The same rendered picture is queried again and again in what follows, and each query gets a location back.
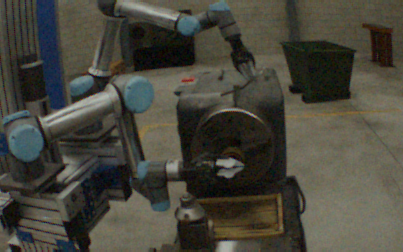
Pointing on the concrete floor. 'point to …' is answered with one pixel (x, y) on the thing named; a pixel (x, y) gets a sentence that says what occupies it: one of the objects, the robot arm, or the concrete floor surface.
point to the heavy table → (380, 44)
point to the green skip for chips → (319, 70)
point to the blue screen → (51, 52)
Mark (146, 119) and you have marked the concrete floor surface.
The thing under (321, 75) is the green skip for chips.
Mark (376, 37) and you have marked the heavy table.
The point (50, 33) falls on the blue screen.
